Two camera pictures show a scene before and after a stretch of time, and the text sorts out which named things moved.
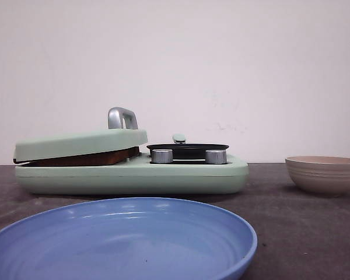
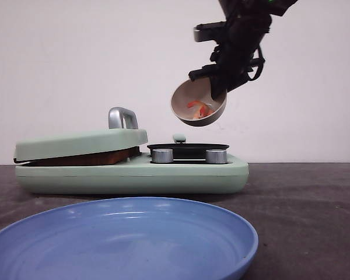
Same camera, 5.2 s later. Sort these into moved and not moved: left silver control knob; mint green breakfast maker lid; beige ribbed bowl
Moved: beige ribbed bowl
Not moved: left silver control knob; mint green breakfast maker lid
